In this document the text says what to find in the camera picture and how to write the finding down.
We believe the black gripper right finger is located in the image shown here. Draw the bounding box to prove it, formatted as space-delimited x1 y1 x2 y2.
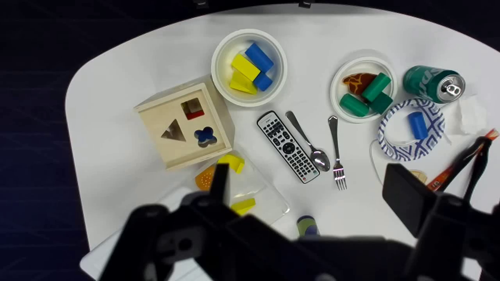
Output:
382 165 437 238

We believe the wooden shape sorter box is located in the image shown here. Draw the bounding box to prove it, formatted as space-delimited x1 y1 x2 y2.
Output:
135 76 234 169

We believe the black orange lanyard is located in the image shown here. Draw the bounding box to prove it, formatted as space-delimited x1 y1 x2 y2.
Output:
424 129 500 205

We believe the black tv remote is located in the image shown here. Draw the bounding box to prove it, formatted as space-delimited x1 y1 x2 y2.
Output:
255 111 320 185

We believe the silver spoon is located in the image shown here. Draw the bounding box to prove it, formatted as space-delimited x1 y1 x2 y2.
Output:
285 111 329 172

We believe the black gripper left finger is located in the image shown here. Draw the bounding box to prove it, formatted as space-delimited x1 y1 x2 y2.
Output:
209 165 229 204

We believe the blue patterned paper plate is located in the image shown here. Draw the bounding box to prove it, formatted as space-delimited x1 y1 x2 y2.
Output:
376 99 445 163

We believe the crumpled white tissue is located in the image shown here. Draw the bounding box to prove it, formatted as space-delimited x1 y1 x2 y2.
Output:
448 97 485 136

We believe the small wooden block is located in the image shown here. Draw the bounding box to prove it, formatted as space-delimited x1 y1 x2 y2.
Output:
410 171 426 183

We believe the white plate with green blocks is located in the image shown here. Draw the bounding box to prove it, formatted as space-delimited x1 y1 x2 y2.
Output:
327 55 396 124

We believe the white bowl with blocks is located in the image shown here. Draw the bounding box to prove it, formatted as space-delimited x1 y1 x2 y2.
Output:
210 29 287 108

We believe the green soda can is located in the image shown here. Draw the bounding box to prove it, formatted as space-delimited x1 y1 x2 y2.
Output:
402 66 465 104

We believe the silver fork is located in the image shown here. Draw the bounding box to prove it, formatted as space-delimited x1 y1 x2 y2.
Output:
327 116 346 191

